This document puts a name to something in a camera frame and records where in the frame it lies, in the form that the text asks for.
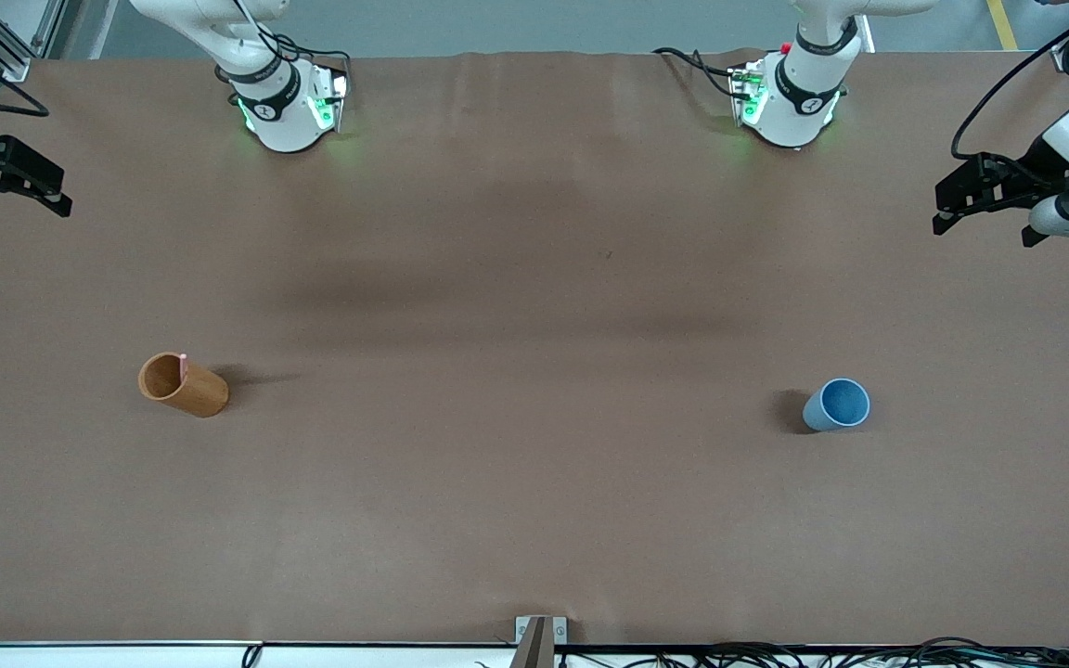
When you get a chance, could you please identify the blue cup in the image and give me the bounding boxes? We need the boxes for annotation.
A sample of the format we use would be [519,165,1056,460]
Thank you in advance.
[802,377,871,433]

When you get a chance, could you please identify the brown wooden cup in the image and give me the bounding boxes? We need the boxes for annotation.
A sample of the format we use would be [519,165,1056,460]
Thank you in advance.
[137,352,231,418]

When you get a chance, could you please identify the yellow floor tape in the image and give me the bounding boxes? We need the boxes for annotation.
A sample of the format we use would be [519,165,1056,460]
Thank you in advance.
[986,0,1020,52]

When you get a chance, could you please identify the black left base cable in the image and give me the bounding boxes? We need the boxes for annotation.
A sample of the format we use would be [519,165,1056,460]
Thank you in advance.
[652,46,745,101]

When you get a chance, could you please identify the black base cable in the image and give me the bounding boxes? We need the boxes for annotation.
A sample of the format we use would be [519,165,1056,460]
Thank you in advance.
[233,0,353,80]
[652,46,745,101]

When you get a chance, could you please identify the black right base cable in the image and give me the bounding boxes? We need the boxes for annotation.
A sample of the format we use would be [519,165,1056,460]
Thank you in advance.
[233,0,353,80]

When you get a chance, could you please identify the black tangled floor cables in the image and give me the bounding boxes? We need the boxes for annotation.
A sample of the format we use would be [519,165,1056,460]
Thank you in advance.
[560,636,1069,668]

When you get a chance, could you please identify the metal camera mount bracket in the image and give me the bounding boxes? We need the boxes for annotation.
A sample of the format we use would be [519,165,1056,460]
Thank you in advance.
[509,615,568,668]

